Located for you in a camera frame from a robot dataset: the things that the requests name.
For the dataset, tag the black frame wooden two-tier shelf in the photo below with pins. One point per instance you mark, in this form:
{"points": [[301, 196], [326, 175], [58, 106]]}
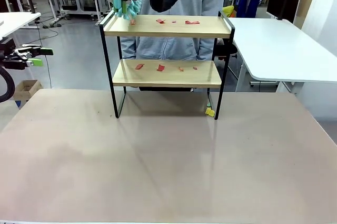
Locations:
{"points": [[163, 31]]}

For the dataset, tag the small orange paper scrap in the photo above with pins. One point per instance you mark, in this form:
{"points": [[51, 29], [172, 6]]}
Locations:
{"points": [[180, 68]]}

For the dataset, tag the open cardboard box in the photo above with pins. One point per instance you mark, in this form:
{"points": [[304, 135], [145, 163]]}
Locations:
{"points": [[26, 89]]}

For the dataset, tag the green paper scrap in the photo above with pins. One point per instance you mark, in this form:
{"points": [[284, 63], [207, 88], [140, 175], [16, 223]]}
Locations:
{"points": [[209, 102]]}

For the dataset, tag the person's left forearm grey sleeve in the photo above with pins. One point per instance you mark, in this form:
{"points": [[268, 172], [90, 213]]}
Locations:
{"points": [[205, 48]]}

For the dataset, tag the brown leaning board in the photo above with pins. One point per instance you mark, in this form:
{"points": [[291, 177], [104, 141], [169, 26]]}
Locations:
{"points": [[308, 0]]}

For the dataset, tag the yellow paper scrap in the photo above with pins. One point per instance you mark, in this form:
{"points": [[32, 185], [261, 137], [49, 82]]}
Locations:
{"points": [[208, 110], [212, 113]]}

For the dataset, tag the long red paper scrap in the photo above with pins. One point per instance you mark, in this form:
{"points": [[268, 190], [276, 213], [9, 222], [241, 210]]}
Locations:
{"points": [[192, 22]]}

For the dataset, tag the black office chair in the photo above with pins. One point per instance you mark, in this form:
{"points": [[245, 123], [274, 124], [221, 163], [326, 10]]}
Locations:
{"points": [[229, 50]]}

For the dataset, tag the white side desk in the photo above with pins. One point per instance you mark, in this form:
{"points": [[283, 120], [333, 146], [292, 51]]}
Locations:
{"points": [[15, 21]]}

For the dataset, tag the black monitor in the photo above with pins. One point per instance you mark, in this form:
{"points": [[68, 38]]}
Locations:
{"points": [[284, 0]]}

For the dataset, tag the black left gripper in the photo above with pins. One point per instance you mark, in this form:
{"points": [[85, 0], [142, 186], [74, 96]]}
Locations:
{"points": [[7, 55]]}

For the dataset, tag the yellow-green background object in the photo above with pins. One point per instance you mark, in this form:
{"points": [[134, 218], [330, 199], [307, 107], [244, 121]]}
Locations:
{"points": [[229, 10]]}

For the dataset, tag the person's right forearm grey sleeve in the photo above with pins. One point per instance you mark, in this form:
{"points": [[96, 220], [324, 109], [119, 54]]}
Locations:
{"points": [[129, 47]]}

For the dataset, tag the small orange-red paper scrap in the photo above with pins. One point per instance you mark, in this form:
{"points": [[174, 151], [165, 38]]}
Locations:
{"points": [[133, 22]]}

